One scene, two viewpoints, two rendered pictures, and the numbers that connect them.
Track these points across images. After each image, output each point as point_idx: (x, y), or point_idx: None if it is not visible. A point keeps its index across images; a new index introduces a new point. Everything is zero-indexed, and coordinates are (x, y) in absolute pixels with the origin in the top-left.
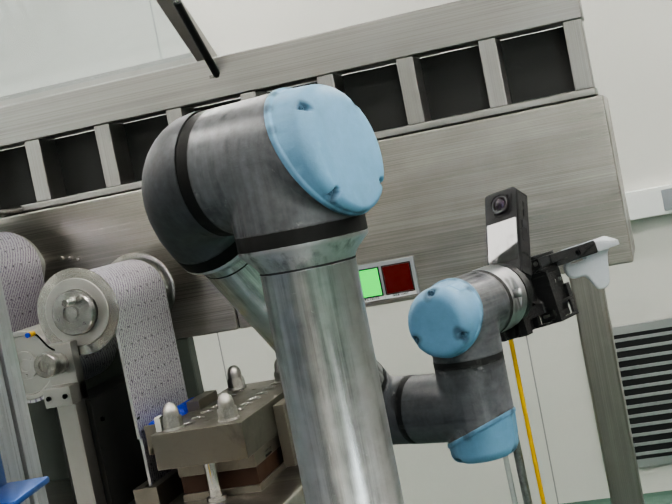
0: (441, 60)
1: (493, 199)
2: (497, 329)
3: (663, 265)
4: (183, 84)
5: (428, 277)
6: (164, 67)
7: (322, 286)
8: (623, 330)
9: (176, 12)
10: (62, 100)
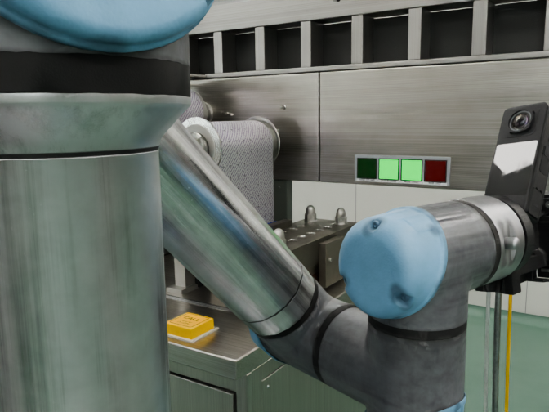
0: (511, 8)
1: (514, 114)
2: (464, 293)
3: None
4: (314, 4)
5: (458, 175)
6: None
7: (9, 204)
8: None
9: None
10: (238, 6)
